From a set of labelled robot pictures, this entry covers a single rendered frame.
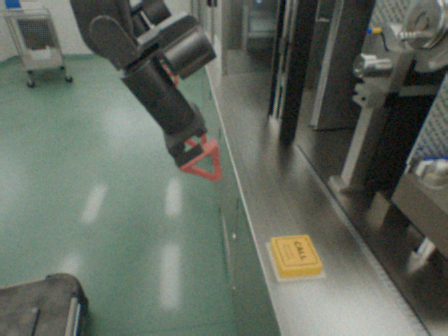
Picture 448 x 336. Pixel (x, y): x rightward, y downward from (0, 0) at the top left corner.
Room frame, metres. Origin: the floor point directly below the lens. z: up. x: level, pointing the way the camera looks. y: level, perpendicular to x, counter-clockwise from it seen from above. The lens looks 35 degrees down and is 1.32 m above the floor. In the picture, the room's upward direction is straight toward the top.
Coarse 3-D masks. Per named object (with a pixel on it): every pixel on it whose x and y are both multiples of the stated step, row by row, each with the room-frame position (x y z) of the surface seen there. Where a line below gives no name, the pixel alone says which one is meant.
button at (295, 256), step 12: (276, 240) 0.34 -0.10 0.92; (288, 240) 0.34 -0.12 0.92; (300, 240) 0.34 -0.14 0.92; (276, 252) 0.32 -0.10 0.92; (288, 252) 0.32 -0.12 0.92; (300, 252) 0.32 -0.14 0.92; (312, 252) 0.32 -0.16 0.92; (276, 264) 0.31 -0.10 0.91; (288, 264) 0.29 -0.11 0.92; (300, 264) 0.29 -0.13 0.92; (312, 264) 0.29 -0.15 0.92; (288, 276) 0.28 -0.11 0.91
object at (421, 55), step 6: (420, 0) 0.55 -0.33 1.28; (414, 6) 0.56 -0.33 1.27; (444, 42) 0.47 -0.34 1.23; (408, 48) 0.53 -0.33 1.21; (432, 48) 0.48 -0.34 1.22; (438, 48) 0.47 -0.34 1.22; (444, 48) 0.46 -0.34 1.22; (414, 54) 0.52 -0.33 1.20; (420, 54) 0.50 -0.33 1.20; (426, 54) 0.49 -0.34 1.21; (432, 54) 0.48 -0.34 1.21; (438, 54) 0.47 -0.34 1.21; (420, 60) 0.50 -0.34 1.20; (426, 60) 0.49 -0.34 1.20; (432, 60) 0.48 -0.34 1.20
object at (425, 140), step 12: (444, 84) 0.45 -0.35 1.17; (444, 96) 0.45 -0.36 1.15; (432, 108) 0.45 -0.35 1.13; (444, 108) 0.45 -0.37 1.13; (432, 120) 0.45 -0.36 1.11; (444, 120) 0.45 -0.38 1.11; (420, 132) 0.45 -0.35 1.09; (432, 132) 0.45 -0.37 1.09; (444, 132) 0.45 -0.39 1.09; (420, 144) 0.45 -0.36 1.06; (432, 144) 0.45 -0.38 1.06; (444, 144) 0.45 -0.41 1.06; (420, 156) 0.45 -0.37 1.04; (432, 156) 0.45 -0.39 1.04; (444, 156) 0.45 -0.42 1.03
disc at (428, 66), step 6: (414, 0) 0.57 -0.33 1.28; (408, 12) 0.57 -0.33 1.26; (402, 24) 0.58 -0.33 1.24; (402, 30) 0.57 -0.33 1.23; (402, 42) 0.56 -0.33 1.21; (444, 54) 0.46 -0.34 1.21; (414, 60) 0.52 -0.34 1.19; (438, 60) 0.47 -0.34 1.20; (444, 60) 0.46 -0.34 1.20; (414, 66) 0.51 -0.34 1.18; (420, 66) 0.50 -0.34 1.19; (426, 66) 0.49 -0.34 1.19; (432, 66) 0.48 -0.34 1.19; (438, 66) 0.46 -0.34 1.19; (444, 66) 0.46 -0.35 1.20
